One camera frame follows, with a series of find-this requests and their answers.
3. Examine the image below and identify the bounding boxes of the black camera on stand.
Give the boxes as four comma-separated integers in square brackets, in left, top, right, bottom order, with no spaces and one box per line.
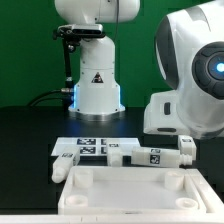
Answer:
[52,24,105,94]

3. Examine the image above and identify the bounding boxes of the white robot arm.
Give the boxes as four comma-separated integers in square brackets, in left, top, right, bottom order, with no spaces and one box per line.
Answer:
[54,0,224,139]

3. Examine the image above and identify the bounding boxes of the white square desk top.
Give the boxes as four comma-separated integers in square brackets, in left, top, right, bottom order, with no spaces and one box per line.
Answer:
[58,166,206,215]

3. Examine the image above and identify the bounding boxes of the white marker base sheet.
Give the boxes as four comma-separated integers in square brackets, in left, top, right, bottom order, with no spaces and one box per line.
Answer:
[51,137,140,156]

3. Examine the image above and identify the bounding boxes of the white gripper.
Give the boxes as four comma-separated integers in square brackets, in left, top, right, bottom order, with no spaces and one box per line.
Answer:
[143,90,187,135]

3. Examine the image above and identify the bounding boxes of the black cables at base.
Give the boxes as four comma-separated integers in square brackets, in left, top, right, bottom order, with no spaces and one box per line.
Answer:
[28,87,74,108]

